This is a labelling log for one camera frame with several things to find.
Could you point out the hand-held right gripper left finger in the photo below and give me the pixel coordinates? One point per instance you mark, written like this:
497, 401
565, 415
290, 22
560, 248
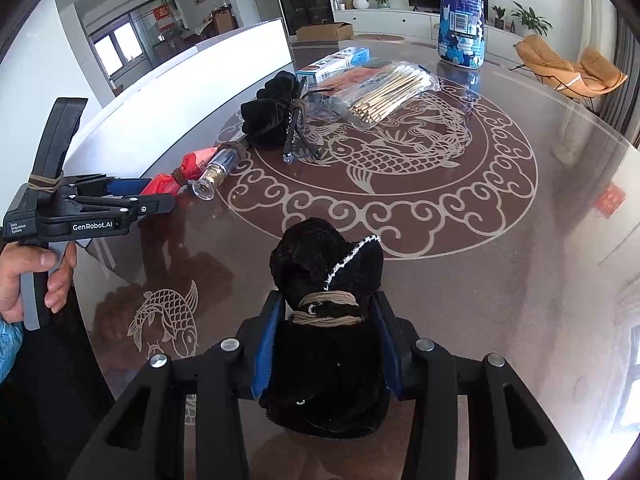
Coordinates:
262, 350

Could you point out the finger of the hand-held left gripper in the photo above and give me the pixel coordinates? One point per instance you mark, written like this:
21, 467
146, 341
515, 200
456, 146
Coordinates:
127, 186
145, 208

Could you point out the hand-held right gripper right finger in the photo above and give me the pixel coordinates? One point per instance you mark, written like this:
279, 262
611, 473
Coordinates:
392, 360

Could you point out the black velvet pouch beaded trim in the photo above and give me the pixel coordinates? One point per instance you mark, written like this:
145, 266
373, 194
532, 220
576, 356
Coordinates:
325, 360

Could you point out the clear packet with pink card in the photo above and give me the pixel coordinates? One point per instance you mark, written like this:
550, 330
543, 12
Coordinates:
345, 79

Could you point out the person's left forearm blue sleeve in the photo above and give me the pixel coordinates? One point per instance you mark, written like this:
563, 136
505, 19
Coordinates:
7, 350

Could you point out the brown patterned glass desktop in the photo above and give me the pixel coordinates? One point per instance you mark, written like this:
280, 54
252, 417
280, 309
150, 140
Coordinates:
450, 260

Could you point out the person's left hand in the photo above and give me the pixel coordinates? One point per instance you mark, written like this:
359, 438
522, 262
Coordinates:
12, 280

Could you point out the small glass bottle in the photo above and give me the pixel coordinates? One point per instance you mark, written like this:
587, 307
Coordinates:
217, 170

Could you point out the white partition board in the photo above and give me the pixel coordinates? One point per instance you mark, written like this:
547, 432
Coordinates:
175, 95

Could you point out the black velvet pouch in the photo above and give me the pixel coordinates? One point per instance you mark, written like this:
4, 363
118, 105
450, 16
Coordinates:
265, 120

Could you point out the black eyeglasses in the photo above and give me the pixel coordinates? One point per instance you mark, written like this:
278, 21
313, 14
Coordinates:
291, 140

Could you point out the red window poster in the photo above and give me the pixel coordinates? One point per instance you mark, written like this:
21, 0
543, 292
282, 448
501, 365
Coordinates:
163, 17

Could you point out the wooden sideboard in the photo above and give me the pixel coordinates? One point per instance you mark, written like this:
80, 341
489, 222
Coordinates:
224, 21

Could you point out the blue and white box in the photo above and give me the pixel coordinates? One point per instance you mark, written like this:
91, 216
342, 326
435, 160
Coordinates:
330, 62

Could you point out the cardboard box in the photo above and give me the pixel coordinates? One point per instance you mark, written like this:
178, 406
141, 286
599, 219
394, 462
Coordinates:
325, 31

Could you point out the bag of cotton swabs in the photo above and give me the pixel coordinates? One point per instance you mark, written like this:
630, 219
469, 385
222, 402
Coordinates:
395, 90

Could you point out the white television cabinet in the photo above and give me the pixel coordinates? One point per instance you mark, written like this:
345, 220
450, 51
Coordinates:
400, 22

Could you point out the blue camouflage bottle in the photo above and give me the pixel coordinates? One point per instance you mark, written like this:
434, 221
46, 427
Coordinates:
460, 35

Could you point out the orange lounge chair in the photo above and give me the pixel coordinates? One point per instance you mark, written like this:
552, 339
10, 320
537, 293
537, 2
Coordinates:
542, 60
600, 71

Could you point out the grey curtain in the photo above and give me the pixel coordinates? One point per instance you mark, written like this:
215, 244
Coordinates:
622, 85

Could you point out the small green potted plant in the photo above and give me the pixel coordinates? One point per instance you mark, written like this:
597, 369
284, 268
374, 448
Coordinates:
498, 14

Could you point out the large leafy potted plant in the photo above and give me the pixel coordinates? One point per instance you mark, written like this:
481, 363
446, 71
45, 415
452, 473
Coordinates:
531, 17

